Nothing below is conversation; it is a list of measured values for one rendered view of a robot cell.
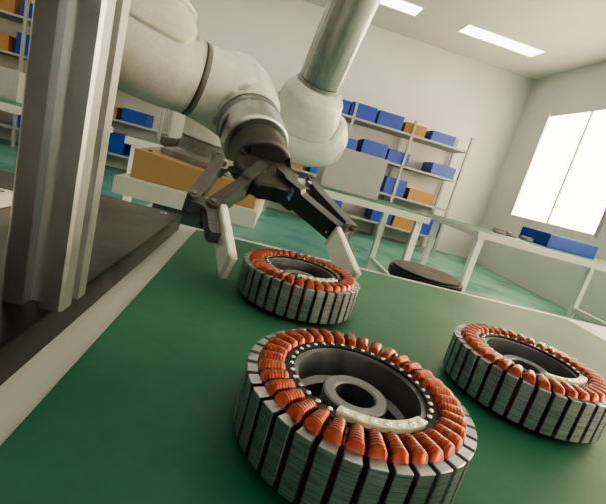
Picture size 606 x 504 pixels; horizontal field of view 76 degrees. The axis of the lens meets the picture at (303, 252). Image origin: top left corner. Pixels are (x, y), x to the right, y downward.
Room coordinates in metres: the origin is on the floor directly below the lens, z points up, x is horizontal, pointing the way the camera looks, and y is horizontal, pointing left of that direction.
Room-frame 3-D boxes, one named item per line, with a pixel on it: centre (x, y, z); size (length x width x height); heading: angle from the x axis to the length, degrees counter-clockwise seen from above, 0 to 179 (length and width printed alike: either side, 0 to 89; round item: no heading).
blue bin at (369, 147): (6.76, -0.64, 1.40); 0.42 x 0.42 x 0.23; 9
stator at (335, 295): (0.36, 0.00, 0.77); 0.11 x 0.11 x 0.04
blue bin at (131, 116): (6.19, 3.01, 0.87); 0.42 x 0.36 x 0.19; 11
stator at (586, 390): (0.28, -0.19, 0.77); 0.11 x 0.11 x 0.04
